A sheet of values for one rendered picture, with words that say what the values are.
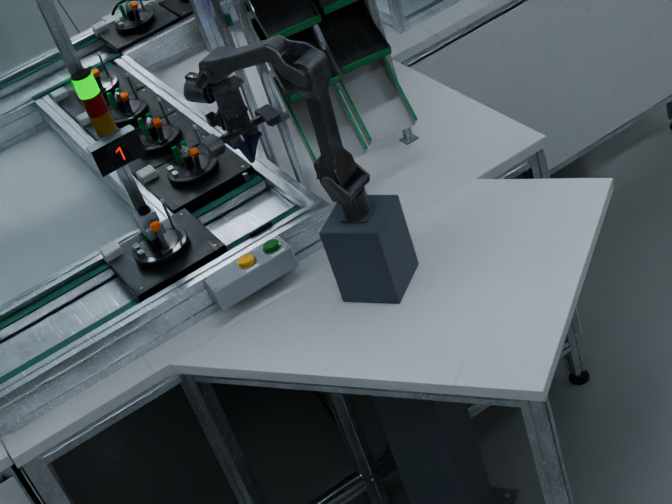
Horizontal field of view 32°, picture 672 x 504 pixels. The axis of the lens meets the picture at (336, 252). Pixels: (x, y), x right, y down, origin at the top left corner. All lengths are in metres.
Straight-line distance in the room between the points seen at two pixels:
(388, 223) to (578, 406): 1.15
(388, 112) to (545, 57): 1.10
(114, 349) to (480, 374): 0.85
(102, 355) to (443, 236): 0.83
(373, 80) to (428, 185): 0.30
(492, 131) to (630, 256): 1.02
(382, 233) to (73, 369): 0.76
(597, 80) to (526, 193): 1.36
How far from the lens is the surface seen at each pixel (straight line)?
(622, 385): 3.51
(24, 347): 2.86
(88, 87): 2.74
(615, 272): 3.89
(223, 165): 3.08
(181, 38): 4.01
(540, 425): 2.41
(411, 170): 3.01
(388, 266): 2.52
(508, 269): 2.60
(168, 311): 2.71
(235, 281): 2.66
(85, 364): 2.69
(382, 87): 2.96
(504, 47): 3.81
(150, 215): 2.78
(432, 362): 2.42
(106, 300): 2.87
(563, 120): 4.08
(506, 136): 3.04
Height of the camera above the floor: 2.47
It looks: 35 degrees down
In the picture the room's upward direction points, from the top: 19 degrees counter-clockwise
